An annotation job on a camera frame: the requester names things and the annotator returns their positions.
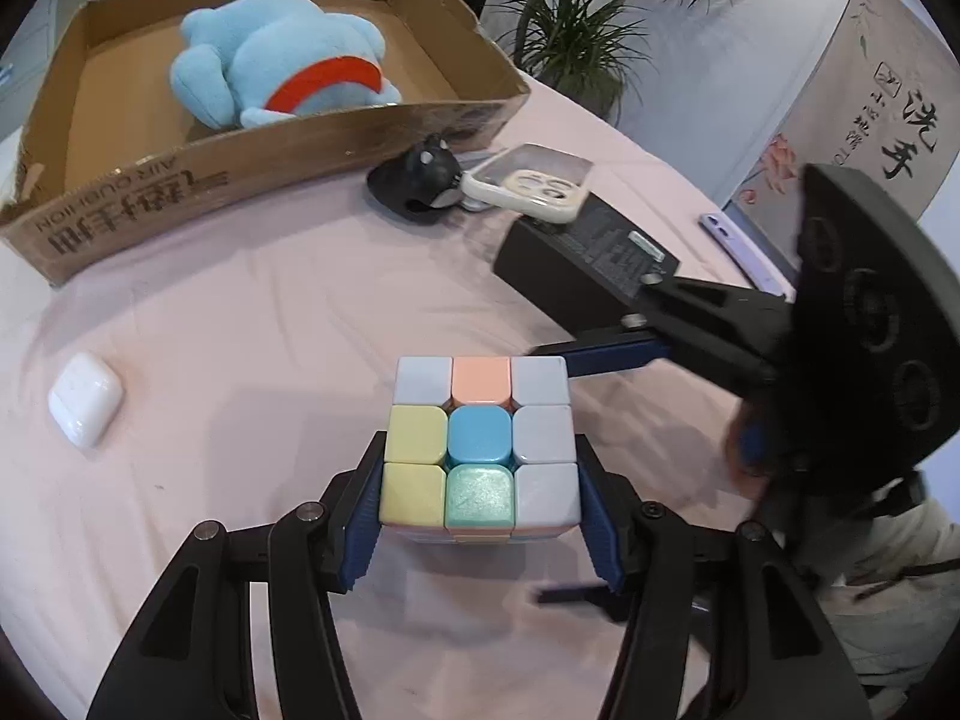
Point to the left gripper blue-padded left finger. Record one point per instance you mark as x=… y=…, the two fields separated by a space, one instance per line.
x=188 y=652

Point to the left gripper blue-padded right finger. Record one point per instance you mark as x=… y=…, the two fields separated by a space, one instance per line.
x=718 y=623

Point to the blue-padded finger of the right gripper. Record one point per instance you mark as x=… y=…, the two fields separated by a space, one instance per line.
x=604 y=355
x=736 y=338

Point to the black product box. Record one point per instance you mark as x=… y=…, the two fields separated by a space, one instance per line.
x=584 y=275

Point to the pastel rubik's cube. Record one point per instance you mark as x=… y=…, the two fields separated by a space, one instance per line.
x=480 y=449

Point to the clear beige phone case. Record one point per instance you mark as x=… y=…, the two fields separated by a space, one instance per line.
x=534 y=180

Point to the person's right hand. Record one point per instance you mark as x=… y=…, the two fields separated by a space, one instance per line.
x=743 y=451

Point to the purple smartphone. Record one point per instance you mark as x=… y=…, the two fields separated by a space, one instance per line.
x=745 y=255

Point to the beige jacket sleeve right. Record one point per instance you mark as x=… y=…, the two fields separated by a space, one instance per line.
x=890 y=591

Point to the white earbuds case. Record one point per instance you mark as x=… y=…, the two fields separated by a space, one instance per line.
x=84 y=399

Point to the blue plush toy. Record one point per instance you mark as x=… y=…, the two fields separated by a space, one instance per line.
x=256 y=62

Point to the brown cardboard box tray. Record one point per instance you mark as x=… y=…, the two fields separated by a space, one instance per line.
x=109 y=159

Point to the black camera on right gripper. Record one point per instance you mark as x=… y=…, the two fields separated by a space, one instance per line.
x=856 y=242

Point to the calligraphy wall scroll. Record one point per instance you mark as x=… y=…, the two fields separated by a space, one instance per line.
x=883 y=98

